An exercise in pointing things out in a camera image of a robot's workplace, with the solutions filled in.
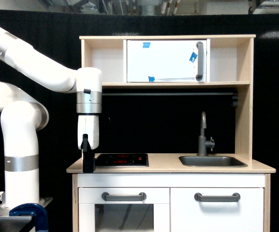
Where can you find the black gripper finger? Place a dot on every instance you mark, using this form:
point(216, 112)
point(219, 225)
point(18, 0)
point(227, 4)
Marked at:
point(88, 163)

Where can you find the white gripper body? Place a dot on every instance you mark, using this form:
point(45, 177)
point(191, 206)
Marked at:
point(88, 124)

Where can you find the white microwave door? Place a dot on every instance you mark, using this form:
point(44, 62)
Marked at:
point(166, 60)

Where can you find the grey microwave door handle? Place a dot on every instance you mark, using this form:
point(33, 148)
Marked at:
point(200, 72)

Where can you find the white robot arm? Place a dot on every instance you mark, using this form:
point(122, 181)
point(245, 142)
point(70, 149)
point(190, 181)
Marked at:
point(21, 116)

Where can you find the white oven door with window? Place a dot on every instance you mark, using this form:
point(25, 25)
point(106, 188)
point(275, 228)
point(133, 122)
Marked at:
point(150, 215)

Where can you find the white cabinet door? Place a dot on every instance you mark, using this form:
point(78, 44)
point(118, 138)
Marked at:
point(189, 215)

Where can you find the black toy stove top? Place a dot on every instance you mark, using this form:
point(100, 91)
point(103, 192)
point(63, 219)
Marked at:
point(122, 160)

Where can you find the blue C-clamp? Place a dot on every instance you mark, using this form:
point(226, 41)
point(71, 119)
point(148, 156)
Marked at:
point(35, 210)

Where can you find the blue tape piece bottom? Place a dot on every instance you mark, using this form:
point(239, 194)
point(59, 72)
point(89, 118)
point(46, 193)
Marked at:
point(151, 79)

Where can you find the blue tape piece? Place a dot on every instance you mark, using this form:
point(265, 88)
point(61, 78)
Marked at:
point(151, 79)
point(146, 44)
point(193, 57)

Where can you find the blue tape piece top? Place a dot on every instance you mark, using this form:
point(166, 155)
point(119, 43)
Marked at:
point(146, 44)

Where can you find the grey toy sink basin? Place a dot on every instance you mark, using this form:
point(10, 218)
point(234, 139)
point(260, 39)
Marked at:
point(209, 161)

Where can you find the black support table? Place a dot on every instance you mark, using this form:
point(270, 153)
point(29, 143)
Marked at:
point(17, 224)

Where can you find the grey toy faucet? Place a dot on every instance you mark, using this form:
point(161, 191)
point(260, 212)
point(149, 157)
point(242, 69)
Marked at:
point(203, 142)

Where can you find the blue tape piece right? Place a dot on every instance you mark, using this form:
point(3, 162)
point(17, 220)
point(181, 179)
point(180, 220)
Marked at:
point(193, 57)

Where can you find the grey oven door handle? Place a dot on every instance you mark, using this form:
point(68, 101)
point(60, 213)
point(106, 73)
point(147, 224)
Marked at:
point(123, 198)

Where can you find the grey hanging rail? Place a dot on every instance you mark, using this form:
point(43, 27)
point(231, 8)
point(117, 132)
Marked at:
point(173, 94)

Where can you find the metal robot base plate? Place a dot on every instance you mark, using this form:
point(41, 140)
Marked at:
point(4, 210)

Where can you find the grey cabinet door handle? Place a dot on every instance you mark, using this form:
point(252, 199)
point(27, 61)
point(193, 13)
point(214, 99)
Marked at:
point(235, 197)

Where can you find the wooden toy kitchen frame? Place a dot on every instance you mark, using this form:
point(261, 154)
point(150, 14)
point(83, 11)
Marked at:
point(165, 170)

